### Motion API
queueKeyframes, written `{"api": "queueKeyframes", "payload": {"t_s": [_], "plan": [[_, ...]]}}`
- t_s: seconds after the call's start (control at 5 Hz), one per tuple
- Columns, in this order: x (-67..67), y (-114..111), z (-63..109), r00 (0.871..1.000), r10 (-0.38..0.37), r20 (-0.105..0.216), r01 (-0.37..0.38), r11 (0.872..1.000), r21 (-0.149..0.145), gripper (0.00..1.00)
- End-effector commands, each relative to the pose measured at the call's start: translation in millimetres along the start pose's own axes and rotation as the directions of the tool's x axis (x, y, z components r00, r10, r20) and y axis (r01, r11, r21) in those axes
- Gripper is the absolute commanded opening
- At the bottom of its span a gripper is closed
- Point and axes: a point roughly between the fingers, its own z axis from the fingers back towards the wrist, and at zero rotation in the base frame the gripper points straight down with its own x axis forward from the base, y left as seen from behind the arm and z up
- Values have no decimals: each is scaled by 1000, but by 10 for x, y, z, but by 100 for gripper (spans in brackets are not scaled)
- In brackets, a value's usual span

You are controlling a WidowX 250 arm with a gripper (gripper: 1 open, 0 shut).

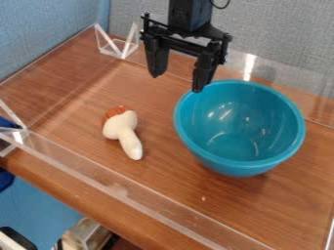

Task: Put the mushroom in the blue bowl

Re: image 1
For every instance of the plush mushroom toy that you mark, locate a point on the plush mushroom toy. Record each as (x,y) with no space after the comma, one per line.
(119,125)

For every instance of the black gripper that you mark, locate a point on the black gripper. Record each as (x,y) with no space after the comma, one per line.
(206,43)

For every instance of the metal table frame part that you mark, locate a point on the metal table frame part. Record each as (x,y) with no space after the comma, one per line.
(87,235)

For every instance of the clear acrylic barrier wall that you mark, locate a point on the clear acrylic barrier wall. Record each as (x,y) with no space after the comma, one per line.
(163,201)

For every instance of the blue plastic bowl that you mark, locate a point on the blue plastic bowl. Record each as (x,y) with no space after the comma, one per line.
(240,127)

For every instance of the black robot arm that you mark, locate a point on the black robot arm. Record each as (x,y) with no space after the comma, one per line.
(191,13)

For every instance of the clear acrylic corner bracket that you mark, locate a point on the clear acrylic corner bracket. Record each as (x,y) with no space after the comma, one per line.
(116,47)

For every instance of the black device under table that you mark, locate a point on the black device under table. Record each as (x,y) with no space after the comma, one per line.
(13,241)

